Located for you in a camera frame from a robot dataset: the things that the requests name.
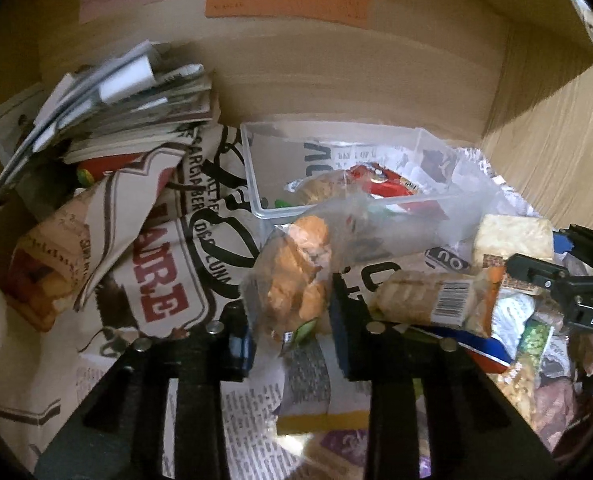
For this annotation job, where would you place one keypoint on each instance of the red and green packet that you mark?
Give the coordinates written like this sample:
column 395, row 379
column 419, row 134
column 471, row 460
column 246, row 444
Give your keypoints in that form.
column 99, row 167

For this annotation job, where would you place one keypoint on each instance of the clear bag of orange pastry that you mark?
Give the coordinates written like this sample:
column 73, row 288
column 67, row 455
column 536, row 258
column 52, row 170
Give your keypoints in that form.
column 296, row 270

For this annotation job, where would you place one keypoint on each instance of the brown printed paper bag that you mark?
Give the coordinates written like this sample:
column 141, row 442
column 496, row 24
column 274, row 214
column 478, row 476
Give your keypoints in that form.
column 46, row 265

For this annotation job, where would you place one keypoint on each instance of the stack of folded newspapers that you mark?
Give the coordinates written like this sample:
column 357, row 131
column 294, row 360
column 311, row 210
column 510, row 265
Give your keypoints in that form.
column 111, row 105

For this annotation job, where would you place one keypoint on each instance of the wrapped brown bread roll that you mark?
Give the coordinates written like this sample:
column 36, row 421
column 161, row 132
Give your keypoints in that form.
column 324, row 187

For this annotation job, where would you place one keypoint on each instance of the yellow label snack packet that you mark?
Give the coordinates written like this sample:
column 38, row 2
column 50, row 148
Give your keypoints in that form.
column 309, row 385

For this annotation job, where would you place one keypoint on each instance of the blue white red snack packet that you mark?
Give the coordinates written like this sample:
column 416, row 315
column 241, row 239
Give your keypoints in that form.
column 476, row 352

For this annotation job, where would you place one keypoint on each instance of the purple snack packet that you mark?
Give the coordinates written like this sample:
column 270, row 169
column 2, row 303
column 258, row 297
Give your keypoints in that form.
column 336, row 447

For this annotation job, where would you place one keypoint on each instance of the green pea snack packet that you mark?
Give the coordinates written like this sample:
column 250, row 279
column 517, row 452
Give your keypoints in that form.
column 535, row 345

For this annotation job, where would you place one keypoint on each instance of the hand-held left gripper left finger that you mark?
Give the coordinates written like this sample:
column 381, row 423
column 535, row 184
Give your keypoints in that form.
column 240, row 347

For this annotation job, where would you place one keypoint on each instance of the newspaper print sheet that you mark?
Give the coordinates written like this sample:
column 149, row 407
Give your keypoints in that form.
column 166, row 280

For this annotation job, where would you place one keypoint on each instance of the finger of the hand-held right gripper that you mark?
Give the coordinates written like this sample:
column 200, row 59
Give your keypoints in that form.
column 583, row 247
column 533, row 270

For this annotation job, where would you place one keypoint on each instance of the clear packet of peanuts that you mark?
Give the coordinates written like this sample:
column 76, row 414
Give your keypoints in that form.
column 518, row 390

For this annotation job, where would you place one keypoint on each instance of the clear plastic container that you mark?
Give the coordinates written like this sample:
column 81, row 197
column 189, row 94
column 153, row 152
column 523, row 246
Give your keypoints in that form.
column 261, row 170

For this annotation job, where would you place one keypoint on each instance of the white crinkled snack packet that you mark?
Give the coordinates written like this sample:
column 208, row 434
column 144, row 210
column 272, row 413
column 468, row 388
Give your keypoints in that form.
column 511, row 312

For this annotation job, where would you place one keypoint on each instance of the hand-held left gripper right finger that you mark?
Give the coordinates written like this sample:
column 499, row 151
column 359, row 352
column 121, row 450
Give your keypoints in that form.
column 349, row 340

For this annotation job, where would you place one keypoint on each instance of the wrapped oat bar with barcode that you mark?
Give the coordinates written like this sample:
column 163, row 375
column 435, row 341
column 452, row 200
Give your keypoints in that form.
column 426, row 297

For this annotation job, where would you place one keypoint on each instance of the clear packet of square crackers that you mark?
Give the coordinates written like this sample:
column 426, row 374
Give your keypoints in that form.
column 513, row 237

